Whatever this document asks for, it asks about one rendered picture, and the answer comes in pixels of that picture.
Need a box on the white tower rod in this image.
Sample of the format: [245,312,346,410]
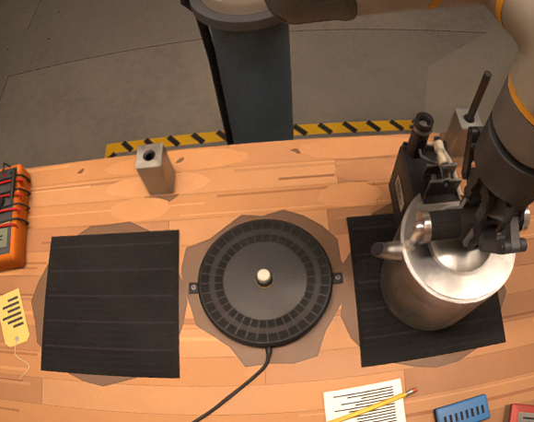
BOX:
[432,137,451,164]

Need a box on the black disc tower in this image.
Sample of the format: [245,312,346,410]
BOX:
[389,111,466,220]

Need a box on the blue ribbed box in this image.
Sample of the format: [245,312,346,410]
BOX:
[433,393,491,422]

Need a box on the black round kettle base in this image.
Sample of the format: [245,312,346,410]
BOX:
[188,217,343,349]

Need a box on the steel kettle with black handle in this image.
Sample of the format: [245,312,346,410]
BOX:
[370,189,532,333]

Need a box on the black ribbed mat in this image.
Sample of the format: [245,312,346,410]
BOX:
[41,229,181,380]
[345,212,507,369]

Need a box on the orange multimeter with red leads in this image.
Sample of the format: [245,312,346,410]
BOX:
[0,163,32,275]

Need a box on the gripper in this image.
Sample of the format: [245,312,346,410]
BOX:
[461,112,534,256]

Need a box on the yellow paper tag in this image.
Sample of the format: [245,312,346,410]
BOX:
[0,287,32,381]

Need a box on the yellow pencil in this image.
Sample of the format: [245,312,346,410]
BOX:
[328,387,419,422]

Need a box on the red flat box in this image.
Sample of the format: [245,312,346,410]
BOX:
[507,403,534,422]

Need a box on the dark probe rod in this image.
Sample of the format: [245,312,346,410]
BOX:
[464,70,493,124]

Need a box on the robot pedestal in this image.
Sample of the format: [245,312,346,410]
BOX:
[180,0,295,146]

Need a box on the black base cable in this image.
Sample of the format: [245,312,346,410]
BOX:
[192,346,273,422]

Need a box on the grey block with hole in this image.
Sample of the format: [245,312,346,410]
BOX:
[133,143,177,196]
[444,107,485,156]

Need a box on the white printed paper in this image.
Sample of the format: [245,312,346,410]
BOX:
[322,378,409,422]

